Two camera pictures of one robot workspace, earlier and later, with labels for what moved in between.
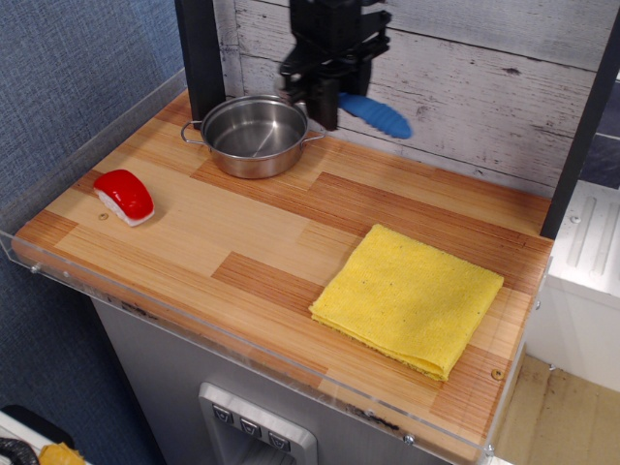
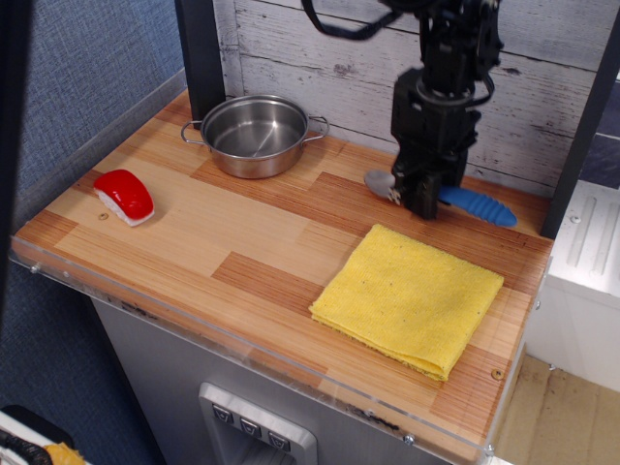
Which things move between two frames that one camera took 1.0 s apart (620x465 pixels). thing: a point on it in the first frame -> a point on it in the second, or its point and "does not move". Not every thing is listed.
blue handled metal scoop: [376, 113] -> [383, 184]
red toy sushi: [126, 196] does not move
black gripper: [331, 37] -> [433, 128]
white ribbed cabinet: [577, 325] does not move
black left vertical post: [202, 54] does not move
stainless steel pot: [254, 137] does not move
